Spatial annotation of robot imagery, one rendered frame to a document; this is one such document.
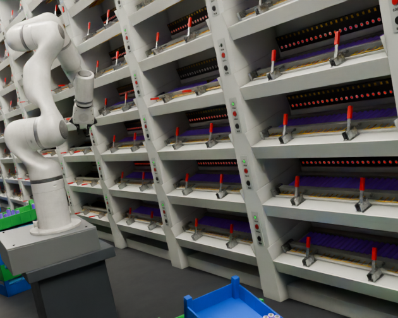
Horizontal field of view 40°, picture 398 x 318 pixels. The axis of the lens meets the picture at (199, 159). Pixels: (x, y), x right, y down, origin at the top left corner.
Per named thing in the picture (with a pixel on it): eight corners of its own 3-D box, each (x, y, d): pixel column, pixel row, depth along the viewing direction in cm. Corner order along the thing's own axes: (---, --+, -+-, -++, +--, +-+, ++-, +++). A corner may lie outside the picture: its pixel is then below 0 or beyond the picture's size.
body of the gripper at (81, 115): (72, 105, 251) (72, 125, 258) (95, 106, 254) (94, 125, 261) (72, 96, 257) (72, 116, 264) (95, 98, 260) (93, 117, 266)
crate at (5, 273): (4, 281, 258) (0, 265, 257) (-10, 276, 274) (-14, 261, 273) (61, 260, 277) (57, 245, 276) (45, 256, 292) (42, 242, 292)
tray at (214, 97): (228, 103, 189) (217, 77, 186) (151, 116, 241) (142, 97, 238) (268, 79, 198) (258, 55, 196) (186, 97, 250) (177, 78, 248)
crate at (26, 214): (-8, 233, 255) (-12, 217, 255) (-22, 231, 271) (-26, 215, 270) (50, 214, 274) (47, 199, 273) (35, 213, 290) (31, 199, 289)
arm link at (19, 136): (54, 181, 196) (42, 116, 193) (8, 187, 199) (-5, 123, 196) (68, 175, 208) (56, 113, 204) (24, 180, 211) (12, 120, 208)
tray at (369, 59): (393, 74, 129) (374, 19, 125) (244, 100, 181) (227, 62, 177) (440, 41, 138) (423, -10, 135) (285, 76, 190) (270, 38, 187)
